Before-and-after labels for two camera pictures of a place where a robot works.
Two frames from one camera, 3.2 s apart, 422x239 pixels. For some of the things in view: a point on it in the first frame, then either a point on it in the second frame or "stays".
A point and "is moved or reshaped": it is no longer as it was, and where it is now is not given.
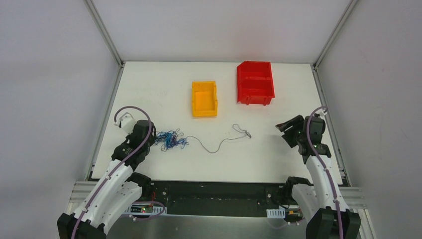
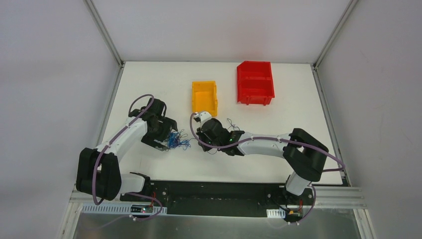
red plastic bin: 255,84 stays
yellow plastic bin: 204,99 stays
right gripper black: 293,128 to 204,132
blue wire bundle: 170,139 is moved or reshaped
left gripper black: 150,137 to 161,138
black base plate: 222,197 stays
